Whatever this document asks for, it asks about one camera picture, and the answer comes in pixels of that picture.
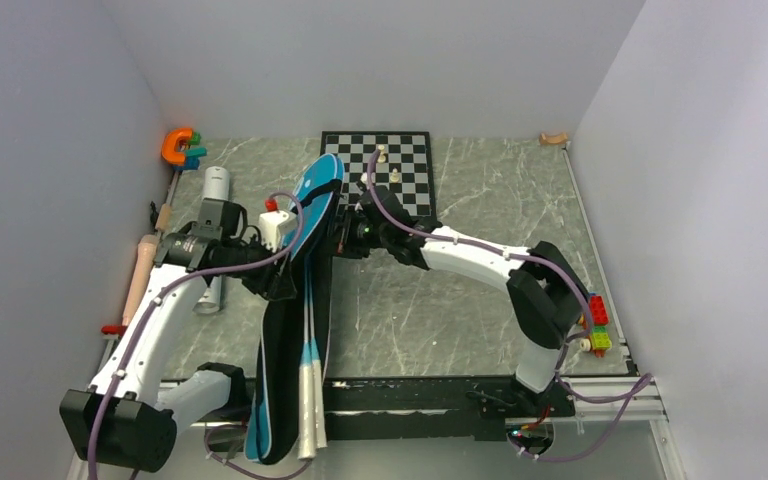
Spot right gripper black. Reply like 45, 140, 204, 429
320, 206, 392, 260

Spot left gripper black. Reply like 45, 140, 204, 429
217, 231, 297, 301

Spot blue racket bag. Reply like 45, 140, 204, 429
244, 154, 344, 465

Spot white shuttlecock tube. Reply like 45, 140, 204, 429
193, 166, 232, 316

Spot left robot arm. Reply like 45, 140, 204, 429
59, 195, 314, 479

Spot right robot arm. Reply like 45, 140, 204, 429
329, 186, 593, 415

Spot black white chessboard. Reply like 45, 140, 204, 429
320, 131, 437, 218

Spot teal green toy blocks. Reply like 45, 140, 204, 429
181, 131, 207, 171

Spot orange C-shaped toy block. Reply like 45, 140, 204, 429
161, 127, 195, 166

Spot small wooden arch block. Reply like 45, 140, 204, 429
538, 132, 569, 146

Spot red blue toy bricks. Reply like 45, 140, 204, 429
578, 293, 612, 358

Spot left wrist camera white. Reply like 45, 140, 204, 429
258, 210, 298, 252

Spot beige cylinder handle tool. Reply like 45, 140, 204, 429
122, 203, 171, 327

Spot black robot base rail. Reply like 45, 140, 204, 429
323, 375, 576, 441

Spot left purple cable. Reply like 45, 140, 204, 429
85, 192, 316, 480

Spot purple cable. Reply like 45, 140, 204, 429
85, 192, 316, 480
365, 149, 654, 465

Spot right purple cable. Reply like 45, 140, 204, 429
365, 149, 654, 465

